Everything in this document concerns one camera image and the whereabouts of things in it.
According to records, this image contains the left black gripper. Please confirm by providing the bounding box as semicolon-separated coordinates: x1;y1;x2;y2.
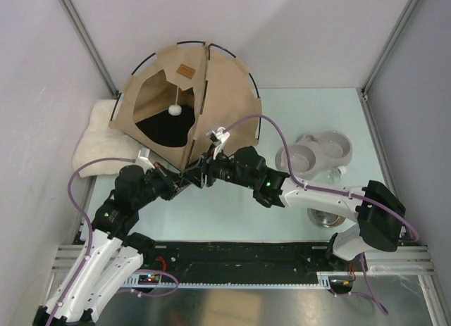
133;161;191;208

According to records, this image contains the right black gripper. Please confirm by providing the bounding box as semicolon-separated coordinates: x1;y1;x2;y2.
180;142;256;189

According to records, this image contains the beige pet tent fabric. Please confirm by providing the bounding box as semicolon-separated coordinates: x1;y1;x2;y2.
108;40;264;174

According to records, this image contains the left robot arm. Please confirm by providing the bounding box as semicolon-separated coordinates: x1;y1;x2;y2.
32;163;188;325

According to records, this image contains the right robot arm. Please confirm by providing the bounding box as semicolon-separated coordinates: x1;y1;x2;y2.
199;146;405;270

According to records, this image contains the grey double pet feeder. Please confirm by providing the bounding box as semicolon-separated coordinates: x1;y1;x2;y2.
275;131;353;180

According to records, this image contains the stainless steel pet bowl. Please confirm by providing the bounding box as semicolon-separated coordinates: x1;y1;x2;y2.
307;208;345;228

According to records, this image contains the white pompom toy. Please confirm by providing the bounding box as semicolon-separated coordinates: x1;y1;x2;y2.
168;104;182;116

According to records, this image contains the white fluffy cushion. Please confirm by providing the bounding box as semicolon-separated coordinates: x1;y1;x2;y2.
72;99;142;178

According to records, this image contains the clear plastic water bottle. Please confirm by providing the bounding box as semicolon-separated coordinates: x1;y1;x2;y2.
324;165;347;184

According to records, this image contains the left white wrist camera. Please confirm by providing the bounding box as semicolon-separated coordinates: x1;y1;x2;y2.
135;148;155;172

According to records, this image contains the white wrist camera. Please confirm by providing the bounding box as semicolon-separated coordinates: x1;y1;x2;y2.
206;127;230;160
135;148;155;172

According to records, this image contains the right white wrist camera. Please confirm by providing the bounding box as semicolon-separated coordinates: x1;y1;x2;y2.
206;127;230;160

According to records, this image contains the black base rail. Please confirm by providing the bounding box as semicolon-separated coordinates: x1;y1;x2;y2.
142;241;362;277

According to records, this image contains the white slotted cable duct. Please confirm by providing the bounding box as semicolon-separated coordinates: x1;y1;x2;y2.
121;271;354;289

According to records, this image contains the left aluminium frame post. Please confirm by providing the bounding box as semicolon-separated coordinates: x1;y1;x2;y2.
58;0;118;97

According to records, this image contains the aluminium frame post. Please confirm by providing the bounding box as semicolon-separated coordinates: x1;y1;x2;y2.
360;0;422;99
58;0;118;97

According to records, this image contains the right aluminium frame post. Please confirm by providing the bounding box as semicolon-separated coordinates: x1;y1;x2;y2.
360;0;422;99

